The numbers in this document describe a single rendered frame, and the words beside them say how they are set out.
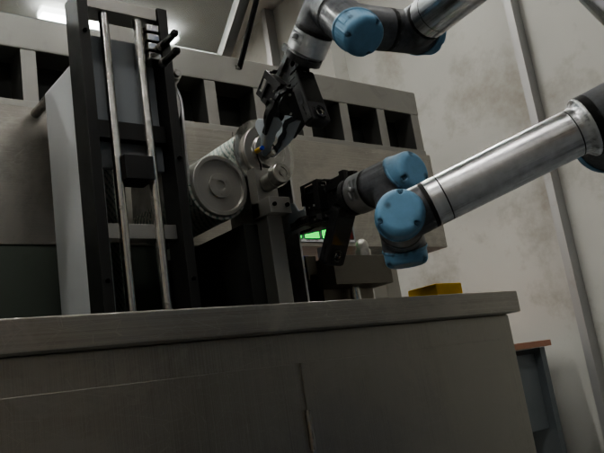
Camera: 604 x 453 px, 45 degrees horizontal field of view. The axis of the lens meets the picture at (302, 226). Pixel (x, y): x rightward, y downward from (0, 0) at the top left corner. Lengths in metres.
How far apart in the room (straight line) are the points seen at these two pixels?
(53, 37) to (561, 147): 1.12
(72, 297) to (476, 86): 3.83
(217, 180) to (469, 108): 3.64
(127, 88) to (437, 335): 0.67
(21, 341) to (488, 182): 0.68
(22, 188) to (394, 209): 0.82
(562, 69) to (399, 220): 3.51
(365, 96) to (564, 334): 2.55
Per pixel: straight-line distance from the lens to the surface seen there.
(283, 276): 1.38
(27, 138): 1.65
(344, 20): 1.26
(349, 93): 2.22
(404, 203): 1.11
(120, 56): 1.29
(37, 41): 1.76
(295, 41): 1.38
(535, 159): 1.16
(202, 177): 1.40
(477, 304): 1.35
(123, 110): 1.24
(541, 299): 4.54
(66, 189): 1.45
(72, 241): 1.42
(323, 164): 2.05
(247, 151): 1.46
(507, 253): 4.67
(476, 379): 1.36
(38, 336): 0.88
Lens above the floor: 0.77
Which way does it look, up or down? 13 degrees up
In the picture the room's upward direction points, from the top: 9 degrees counter-clockwise
